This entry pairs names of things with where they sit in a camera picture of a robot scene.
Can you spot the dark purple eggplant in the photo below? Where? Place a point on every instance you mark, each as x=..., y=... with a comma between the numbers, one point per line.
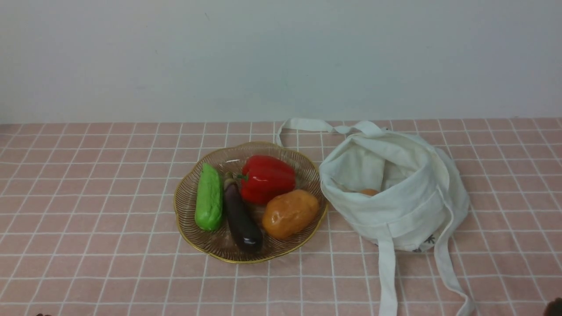
x=244, y=230

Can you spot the white cloth bag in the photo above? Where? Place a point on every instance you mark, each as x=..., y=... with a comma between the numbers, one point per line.
x=421, y=200

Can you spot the red bell pepper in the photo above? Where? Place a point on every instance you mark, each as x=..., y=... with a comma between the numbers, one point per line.
x=265, y=177

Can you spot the brown potato on plate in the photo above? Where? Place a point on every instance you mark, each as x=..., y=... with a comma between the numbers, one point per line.
x=289, y=213

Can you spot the green gourd vegetable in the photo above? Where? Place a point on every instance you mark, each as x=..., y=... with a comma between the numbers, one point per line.
x=209, y=202

